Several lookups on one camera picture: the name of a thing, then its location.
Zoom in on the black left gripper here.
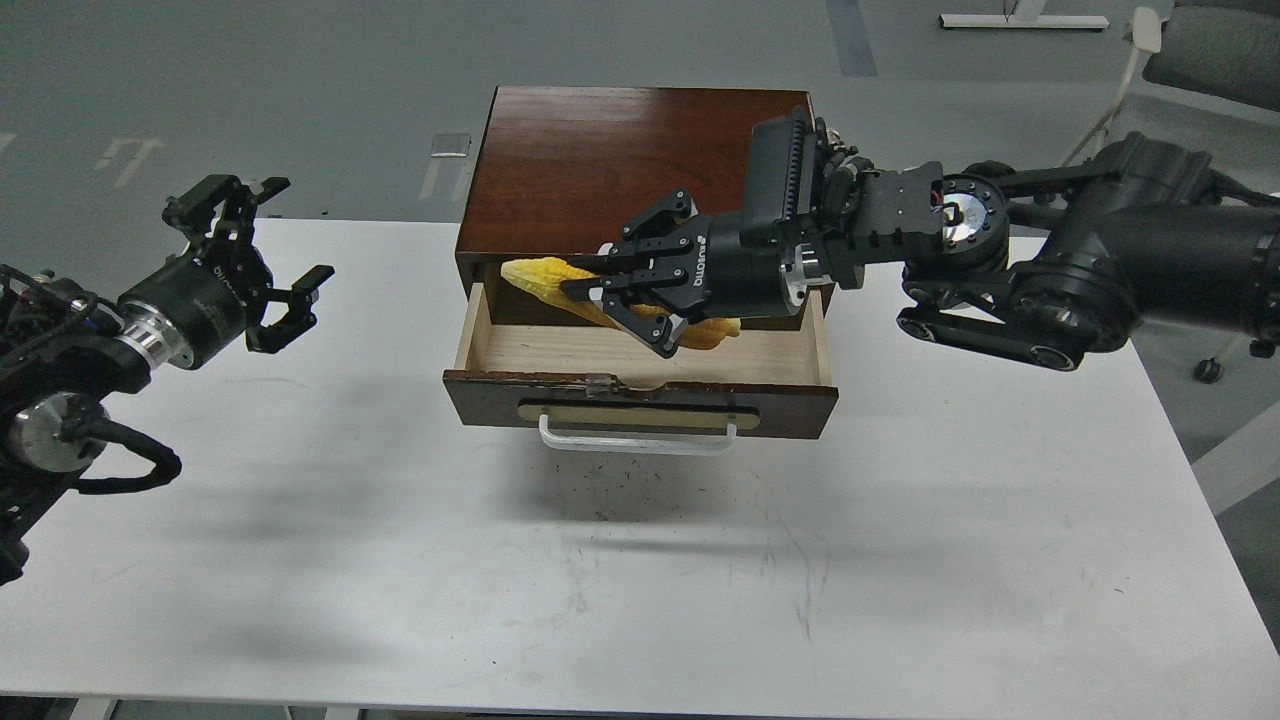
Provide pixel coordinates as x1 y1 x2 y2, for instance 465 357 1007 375
119 176 335 370

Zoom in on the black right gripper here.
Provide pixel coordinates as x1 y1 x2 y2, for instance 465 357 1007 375
559 190 804 359

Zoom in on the yellow corn cob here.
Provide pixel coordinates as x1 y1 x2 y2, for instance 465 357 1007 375
500 258 741 351

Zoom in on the wooden drawer with white handle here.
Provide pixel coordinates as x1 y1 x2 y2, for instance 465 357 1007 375
442 277 838 439

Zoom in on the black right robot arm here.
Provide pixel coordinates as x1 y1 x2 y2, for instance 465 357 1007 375
562 109 1277 372

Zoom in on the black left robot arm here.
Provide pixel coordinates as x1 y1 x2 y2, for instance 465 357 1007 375
1 174 334 583

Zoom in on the dark wooden cabinet box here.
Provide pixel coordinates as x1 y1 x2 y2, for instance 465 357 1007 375
454 85 813 291

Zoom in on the grey office chair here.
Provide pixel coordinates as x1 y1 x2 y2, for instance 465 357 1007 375
1012 1 1277 372

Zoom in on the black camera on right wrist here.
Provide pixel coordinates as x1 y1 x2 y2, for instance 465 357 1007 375
740 106 817 243

